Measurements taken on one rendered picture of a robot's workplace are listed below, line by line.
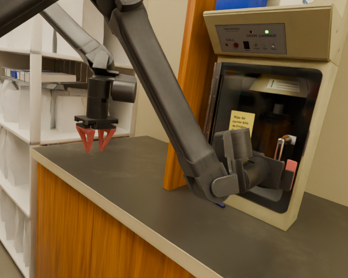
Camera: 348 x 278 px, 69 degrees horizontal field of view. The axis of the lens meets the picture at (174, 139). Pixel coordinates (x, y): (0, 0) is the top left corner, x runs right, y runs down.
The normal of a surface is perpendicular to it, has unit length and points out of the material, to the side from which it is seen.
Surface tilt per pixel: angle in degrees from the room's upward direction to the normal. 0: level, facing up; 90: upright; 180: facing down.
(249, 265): 0
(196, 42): 90
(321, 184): 90
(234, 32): 135
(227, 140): 73
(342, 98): 90
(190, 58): 90
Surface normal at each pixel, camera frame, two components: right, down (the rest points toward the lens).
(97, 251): -0.65, 0.09
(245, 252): 0.14, -0.96
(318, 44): -0.55, 0.74
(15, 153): 0.43, 0.17
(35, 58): 0.75, 0.25
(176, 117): 0.32, 0.00
